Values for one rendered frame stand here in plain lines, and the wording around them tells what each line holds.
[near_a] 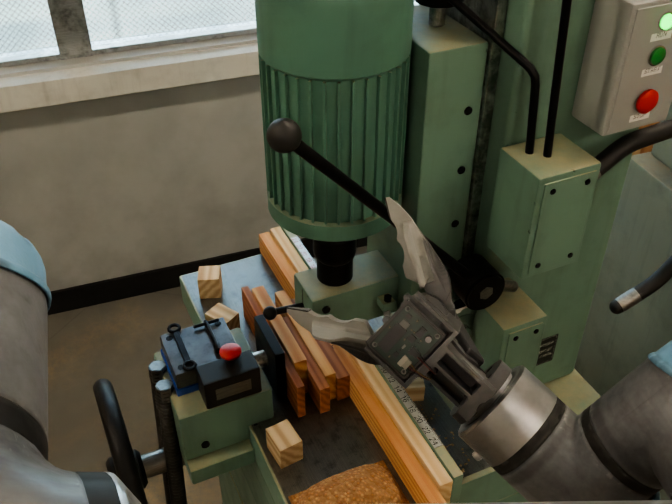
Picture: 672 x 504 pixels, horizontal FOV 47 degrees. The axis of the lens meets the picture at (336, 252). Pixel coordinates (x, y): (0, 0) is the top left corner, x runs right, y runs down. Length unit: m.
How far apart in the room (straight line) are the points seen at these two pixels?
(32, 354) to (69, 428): 2.02
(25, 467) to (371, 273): 0.82
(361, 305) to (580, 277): 0.34
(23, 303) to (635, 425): 0.49
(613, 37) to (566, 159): 0.14
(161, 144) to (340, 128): 1.64
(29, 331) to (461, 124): 0.67
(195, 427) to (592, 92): 0.67
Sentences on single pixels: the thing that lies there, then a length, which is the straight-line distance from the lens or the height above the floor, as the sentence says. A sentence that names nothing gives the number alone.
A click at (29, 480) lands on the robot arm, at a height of 1.52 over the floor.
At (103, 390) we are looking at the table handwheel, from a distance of 1.16.
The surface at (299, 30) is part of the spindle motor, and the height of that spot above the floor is 1.47.
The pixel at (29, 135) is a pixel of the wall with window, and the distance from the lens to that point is 2.43.
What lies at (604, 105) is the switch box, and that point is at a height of 1.36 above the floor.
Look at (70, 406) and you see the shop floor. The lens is 2.47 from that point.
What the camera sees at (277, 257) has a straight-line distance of 1.35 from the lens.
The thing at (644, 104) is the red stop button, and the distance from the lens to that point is 0.98.
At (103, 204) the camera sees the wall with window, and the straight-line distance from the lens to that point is 2.56.
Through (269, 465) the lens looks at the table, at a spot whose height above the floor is 0.90.
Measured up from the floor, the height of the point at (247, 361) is 1.01.
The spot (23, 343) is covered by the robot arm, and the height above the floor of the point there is 1.52.
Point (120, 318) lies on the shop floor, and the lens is 2.71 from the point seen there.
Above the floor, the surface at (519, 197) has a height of 1.26.
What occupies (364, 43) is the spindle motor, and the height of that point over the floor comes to 1.45.
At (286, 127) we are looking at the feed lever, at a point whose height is 1.41.
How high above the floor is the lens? 1.78
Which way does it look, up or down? 38 degrees down
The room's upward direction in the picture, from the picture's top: straight up
